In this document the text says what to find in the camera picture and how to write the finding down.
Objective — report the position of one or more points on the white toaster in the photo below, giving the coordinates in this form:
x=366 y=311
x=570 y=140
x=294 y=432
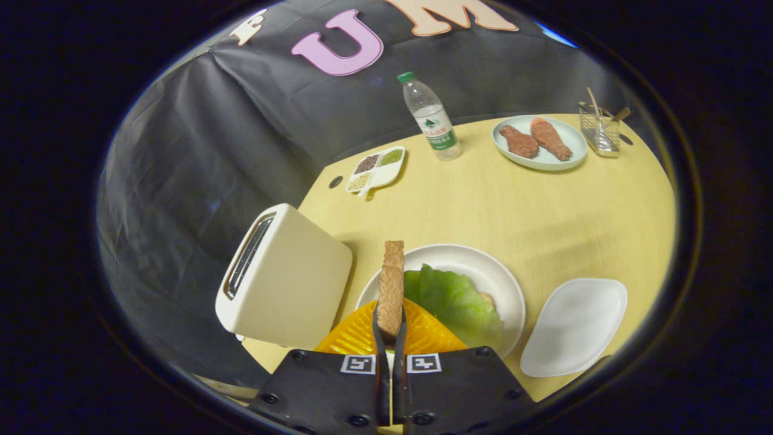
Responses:
x=296 y=284

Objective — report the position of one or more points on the green lettuce leaf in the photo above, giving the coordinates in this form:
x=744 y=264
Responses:
x=453 y=302

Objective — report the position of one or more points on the brown meat patty orange edge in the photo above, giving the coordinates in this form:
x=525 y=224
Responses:
x=551 y=139

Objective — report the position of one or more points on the light blue oval plate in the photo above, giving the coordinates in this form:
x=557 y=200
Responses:
x=574 y=142

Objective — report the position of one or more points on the clear water bottle green cap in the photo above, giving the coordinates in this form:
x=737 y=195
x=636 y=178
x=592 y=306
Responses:
x=432 y=121

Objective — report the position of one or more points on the black backdrop cloth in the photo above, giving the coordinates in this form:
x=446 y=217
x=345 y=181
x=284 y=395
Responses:
x=199 y=151

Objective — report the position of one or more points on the bread slice under ham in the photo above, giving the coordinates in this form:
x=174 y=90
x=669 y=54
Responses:
x=486 y=299

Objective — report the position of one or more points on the white divided condiment dish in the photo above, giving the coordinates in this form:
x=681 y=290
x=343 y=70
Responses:
x=386 y=175

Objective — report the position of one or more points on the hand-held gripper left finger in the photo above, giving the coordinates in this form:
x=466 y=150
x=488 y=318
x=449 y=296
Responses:
x=326 y=393

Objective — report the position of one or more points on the white squarish plate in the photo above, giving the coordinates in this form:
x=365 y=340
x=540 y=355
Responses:
x=574 y=326

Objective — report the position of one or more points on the toasted bread slice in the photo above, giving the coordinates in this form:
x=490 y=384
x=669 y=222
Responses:
x=391 y=290

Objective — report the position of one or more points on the thin wooden stick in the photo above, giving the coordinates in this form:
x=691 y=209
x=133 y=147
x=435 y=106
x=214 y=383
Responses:
x=593 y=101

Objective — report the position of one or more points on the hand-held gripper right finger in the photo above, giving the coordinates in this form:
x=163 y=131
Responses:
x=459 y=393

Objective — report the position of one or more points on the round beige plate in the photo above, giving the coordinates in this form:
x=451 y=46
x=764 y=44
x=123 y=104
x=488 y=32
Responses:
x=483 y=266

